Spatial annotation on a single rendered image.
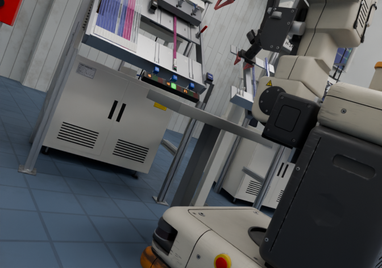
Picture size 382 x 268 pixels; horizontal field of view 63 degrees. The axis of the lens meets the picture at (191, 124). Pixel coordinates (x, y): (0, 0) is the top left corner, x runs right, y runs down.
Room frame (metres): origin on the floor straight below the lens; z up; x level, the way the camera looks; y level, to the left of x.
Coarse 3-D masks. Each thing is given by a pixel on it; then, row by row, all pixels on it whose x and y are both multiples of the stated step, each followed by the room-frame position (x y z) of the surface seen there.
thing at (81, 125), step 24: (72, 72) 1.77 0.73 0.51; (96, 72) 1.83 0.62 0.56; (120, 72) 1.89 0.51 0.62; (72, 96) 1.79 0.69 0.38; (96, 96) 1.85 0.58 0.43; (120, 96) 1.91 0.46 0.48; (144, 96) 1.98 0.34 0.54; (72, 120) 1.82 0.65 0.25; (96, 120) 1.87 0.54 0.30; (120, 120) 1.94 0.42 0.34; (144, 120) 2.00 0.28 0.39; (168, 120) 2.07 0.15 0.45; (48, 144) 1.78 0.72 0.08; (72, 144) 1.84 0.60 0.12; (96, 144) 1.90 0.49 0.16; (120, 144) 1.96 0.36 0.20; (144, 144) 2.03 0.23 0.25; (144, 168) 2.06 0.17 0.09
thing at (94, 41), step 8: (88, 40) 1.51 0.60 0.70; (96, 40) 1.51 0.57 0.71; (104, 40) 1.51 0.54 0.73; (96, 48) 1.55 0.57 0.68; (104, 48) 1.55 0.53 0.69; (112, 48) 1.55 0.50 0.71; (120, 48) 1.55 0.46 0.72; (120, 56) 1.59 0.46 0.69; (128, 56) 1.59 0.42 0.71; (136, 56) 1.59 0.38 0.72; (136, 64) 1.63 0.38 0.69; (144, 64) 1.64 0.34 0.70; (152, 64) 1.64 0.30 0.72; (160, 64) 1.66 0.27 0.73; (152, 72) 1.69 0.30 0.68; (160, 72) 1.68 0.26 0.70; (168, 72) 1.69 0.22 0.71; (176, 72) 1.70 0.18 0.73; (168, 80) 1.73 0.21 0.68; (184, 80) 1.74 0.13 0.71; (192, 80) 1.74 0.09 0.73; (200, 88) 1.79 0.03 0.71
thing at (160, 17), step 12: (144, 0) 1.95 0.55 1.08; (144, 12) 1.88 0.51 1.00; (156, 12) 1.96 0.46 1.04; (168, 12) 2.04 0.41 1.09; (156, 24) 1.96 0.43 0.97; (168, 24) 1.96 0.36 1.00; (180, 24) 2.04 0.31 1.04; (192, 24) 2.13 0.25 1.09; (180, 36) 2.04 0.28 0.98; (192, 36) 2.04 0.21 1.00
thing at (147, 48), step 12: (144, 36) 1.75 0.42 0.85; (144, 48) 1.69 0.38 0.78; (156, 48) 1.75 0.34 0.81; (168, 48) 1.82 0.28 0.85; (156, 60) 1.69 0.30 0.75; (168, 60) 1.75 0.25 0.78; (180, 60) 1.82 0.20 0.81; (192, 60) 1.89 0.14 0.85; (180, 72) 1.75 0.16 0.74; (192, 72) 1.82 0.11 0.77
